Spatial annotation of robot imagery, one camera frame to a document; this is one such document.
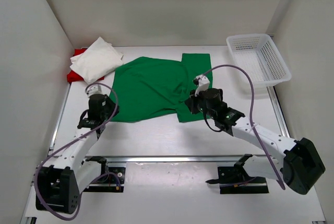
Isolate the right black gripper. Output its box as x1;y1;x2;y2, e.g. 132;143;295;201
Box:
185;88;217;120

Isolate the red t shirt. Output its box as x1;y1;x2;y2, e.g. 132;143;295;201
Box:
66;48;105;84

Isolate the white t shirt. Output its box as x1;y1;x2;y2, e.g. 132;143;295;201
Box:
70;37;123;85

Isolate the green t shirt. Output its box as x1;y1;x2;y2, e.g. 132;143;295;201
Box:
110;53;211;123

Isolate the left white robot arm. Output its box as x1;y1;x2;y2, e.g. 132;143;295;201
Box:
34;94;119;219

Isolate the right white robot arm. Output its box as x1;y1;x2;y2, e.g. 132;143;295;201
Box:
185;88;326;195

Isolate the white plastic basket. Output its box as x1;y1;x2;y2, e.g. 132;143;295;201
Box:
226;33;292;94

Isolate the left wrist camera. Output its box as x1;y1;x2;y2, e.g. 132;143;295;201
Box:
86;85;102;97

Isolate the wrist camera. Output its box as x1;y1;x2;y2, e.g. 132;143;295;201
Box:
193;75;210;97
86;85;102;97

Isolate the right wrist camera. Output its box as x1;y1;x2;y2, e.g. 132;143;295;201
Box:
193;75;210;97

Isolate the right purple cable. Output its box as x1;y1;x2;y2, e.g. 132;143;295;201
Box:
200;64;286;190

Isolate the aluminium table rail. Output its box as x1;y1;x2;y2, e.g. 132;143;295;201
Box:
49;155;269;163

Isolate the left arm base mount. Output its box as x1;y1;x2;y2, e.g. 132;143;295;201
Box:
84;156;126;193

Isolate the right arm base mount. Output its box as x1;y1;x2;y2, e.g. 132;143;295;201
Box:
206;154;269;194

